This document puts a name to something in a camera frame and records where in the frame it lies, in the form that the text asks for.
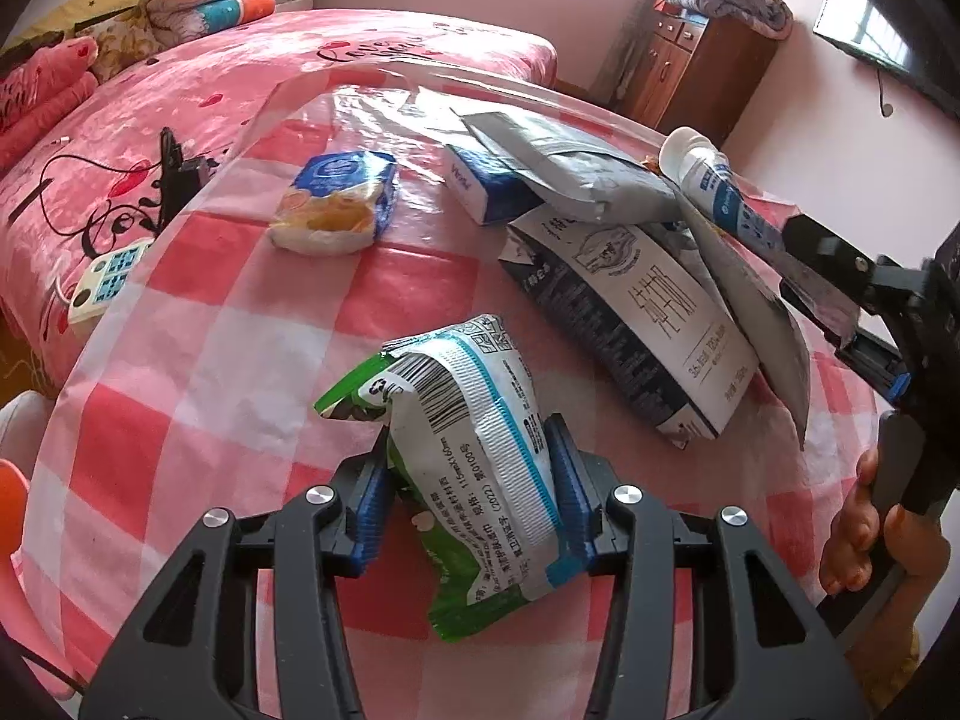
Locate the black white milk carton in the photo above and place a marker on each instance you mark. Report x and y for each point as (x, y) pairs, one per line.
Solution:
(645, 315)

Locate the grey plastic bag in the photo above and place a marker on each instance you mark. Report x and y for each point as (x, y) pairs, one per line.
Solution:
(765, 337)

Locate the orange bin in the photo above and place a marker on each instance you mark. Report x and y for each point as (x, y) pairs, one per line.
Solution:
(19, 577)

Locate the pink pillow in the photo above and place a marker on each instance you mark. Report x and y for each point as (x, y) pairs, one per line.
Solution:
(37, 116)
(52, 60)

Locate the person's right hand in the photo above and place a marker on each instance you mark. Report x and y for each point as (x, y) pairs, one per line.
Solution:
(847, 540)

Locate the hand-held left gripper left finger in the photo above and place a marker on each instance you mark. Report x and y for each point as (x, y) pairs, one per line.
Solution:
(367, 514)

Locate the person's right forearm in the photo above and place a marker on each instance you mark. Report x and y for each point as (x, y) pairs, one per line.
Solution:
(892, 660)

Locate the white tube blue label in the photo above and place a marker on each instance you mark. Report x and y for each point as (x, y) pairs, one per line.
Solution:
(712, 176)

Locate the blue white small carton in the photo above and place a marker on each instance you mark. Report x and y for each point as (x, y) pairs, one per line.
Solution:
(487, 191)

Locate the green white snack packet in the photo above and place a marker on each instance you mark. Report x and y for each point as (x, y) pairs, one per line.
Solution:
(480, 450)

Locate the black device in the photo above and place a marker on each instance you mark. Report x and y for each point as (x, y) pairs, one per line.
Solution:
(180, 180)

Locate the pink white checkered tablecloth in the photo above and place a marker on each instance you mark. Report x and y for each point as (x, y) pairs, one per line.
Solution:
(225, 390)

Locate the black television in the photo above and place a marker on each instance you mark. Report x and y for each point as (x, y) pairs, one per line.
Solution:
(889, 22)

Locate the grey mailer bag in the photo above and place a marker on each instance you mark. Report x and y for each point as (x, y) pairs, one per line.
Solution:
(585, 180)

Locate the wooden cabinet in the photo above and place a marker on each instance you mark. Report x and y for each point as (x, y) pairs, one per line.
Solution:
(675, 75)

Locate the colourful folded quilt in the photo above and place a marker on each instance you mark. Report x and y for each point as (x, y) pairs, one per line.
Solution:
(217, 15)

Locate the beige floral pillow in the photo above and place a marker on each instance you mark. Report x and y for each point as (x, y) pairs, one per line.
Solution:
(124, 45)

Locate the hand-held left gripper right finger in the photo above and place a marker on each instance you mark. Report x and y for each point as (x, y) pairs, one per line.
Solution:
(568, 499)

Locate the white power strip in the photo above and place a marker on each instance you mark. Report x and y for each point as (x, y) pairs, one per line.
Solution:
(109, 281)

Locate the bed with pink blanket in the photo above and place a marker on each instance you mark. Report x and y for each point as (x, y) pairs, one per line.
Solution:
(225, 67)

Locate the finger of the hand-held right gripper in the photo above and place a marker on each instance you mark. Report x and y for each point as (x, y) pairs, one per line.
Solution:
(832, 251)
(881, 367)

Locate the blue tissue pack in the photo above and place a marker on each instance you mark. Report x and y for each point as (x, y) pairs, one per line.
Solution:
(337, 180)

